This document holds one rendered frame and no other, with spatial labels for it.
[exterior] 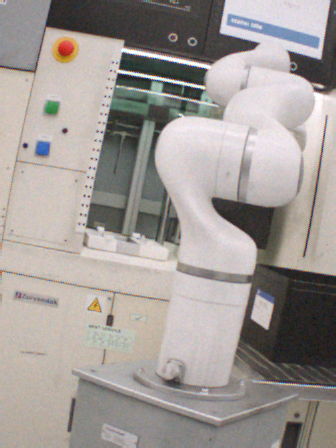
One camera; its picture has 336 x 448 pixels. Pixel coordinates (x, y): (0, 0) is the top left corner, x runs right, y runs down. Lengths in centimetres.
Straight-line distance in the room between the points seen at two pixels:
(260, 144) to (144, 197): 166
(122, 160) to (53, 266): 97
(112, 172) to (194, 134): 162
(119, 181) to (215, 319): 166
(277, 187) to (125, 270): 81
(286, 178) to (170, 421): 41
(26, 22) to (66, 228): 52
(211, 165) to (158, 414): 38
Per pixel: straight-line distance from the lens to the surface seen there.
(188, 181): 124
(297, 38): 209
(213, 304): 125
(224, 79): 162
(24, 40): 195
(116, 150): 286
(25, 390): 202
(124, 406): 125
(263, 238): 227
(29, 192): 195
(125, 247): 217
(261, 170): 123
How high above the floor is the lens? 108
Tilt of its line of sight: 3 degrees down
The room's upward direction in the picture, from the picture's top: 11 degrees clockwise
